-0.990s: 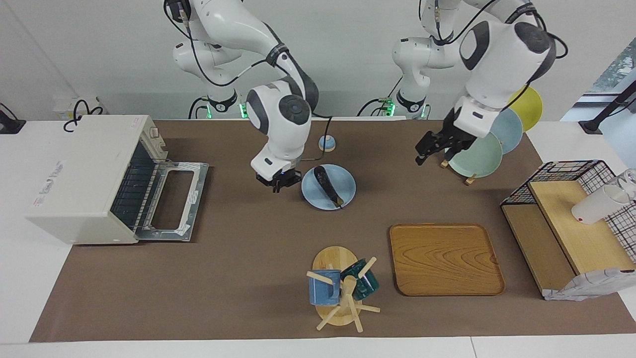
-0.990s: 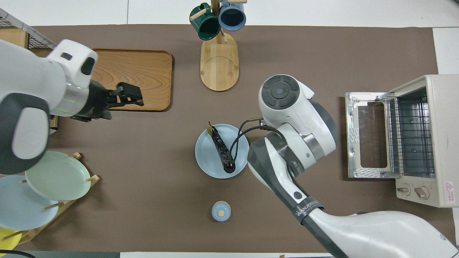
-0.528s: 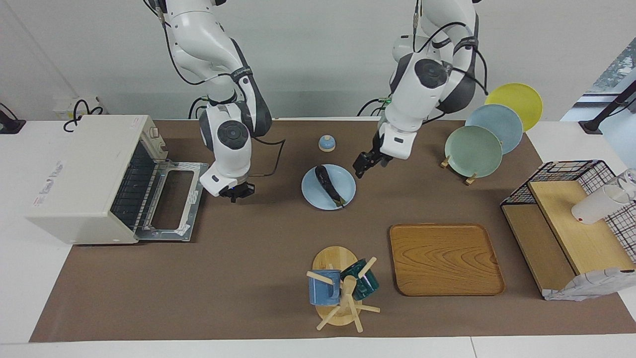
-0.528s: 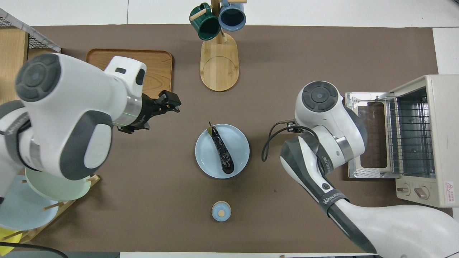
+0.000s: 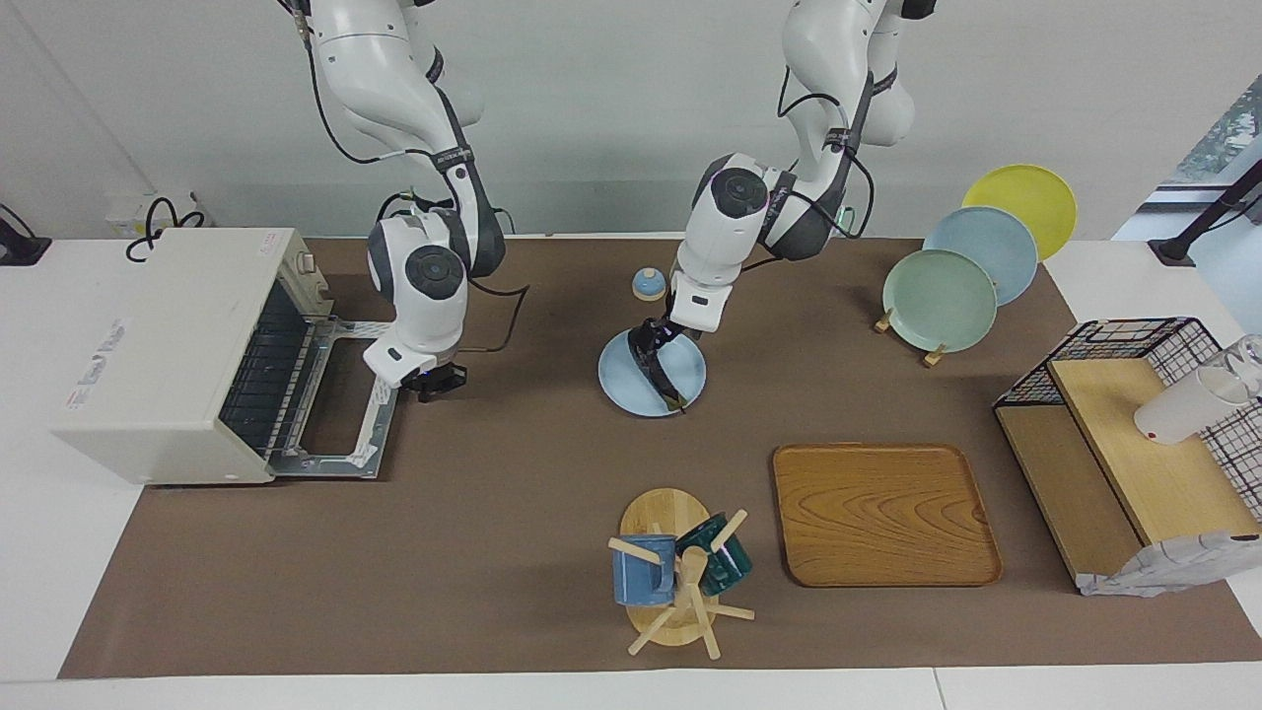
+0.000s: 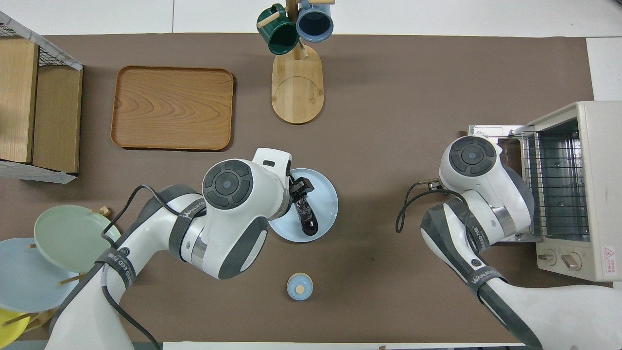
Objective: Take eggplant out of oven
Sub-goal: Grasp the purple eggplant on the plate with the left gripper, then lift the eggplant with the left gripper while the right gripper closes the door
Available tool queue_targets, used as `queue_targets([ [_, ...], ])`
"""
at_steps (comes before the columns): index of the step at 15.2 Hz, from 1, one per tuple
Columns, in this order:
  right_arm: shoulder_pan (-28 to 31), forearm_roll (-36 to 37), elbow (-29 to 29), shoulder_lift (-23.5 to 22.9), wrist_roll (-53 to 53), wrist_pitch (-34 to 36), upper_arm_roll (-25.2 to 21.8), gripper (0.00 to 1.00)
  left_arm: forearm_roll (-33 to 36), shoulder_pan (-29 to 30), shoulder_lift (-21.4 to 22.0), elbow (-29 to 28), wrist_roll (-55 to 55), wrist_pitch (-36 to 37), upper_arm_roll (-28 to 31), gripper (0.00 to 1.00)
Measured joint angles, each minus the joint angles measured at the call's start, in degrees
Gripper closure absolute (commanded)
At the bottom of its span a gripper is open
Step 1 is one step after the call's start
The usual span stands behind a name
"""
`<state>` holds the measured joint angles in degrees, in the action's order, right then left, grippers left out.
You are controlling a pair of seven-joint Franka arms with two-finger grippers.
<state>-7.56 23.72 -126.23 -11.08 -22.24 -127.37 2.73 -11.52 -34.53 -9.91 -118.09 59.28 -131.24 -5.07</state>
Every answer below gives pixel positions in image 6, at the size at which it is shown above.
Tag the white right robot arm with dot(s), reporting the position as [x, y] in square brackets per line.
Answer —
[471, 160]

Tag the wooden serving tray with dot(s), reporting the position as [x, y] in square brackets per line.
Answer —
[172, 108]

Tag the glass oven door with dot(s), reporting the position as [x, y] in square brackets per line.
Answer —
[486, 130]

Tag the dark green mug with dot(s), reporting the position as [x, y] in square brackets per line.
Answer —
[279, 35]

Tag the white toaster oven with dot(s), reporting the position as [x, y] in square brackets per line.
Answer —
[605, 194]

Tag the small light blue plate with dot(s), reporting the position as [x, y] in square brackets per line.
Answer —
[324, 199]

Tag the yellow plate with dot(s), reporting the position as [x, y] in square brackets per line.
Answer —
[10, 328]

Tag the large light blue plate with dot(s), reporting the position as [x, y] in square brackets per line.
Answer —
[29, 282]

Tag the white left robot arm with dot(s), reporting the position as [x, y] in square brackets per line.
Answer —
[228, 204]

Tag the brown table mat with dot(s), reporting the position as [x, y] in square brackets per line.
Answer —
[388, 97]

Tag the wooden mug tree stand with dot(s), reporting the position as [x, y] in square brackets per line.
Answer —
[296, 92]

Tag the silver oven knob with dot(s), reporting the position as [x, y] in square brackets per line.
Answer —
[571, 261]
[546, 256]

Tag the pale green plate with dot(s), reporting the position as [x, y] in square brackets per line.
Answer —
[68, 238]

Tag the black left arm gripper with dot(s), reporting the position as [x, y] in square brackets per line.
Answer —
[301, 183]

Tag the blue mug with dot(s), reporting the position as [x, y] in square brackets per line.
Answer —
[315, 23]

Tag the wooden plate rack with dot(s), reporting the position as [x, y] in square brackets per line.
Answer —
[103, 211]

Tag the dark purple eggplant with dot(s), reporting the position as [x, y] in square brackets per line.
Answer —
[307, 218]

